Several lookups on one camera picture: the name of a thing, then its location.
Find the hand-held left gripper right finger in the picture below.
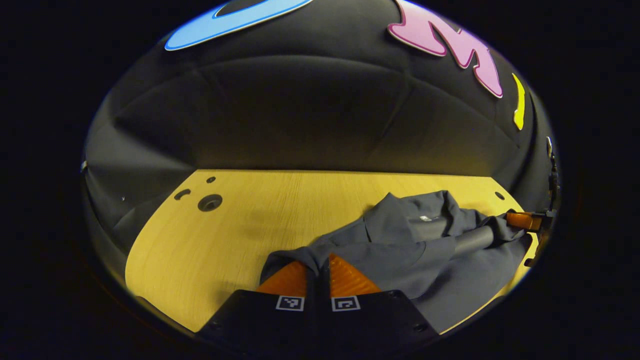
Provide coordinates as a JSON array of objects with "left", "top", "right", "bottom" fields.
[{"left": 318, "top": 252, "right": 441, "bottom": 351}]

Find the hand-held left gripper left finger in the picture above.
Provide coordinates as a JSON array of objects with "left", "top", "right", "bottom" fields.
[{"left": 195, "top": 260, "right": 317, "bottom": 351}]

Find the grey collared shirt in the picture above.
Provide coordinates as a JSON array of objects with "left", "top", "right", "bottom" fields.
[{"left": 260, "top": 190, "right": 533, "bottom": 335}]

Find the black backdrop cloth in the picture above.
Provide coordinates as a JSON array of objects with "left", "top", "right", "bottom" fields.
[{"left": 81, "top": 0, "right": 558, "bottom": 281}]

